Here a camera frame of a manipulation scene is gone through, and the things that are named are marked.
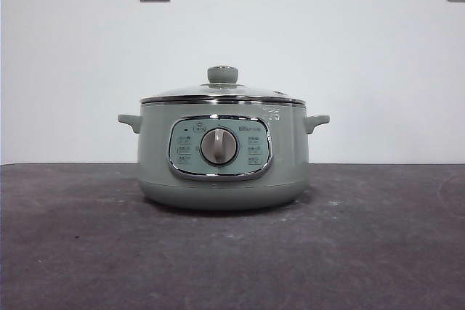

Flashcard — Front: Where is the glass lid with green knob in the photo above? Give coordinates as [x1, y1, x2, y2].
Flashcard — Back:
[139, 65, 308, 108]

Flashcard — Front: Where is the pale green electric pot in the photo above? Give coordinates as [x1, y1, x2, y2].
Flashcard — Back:
[116, 101, 331, 211]

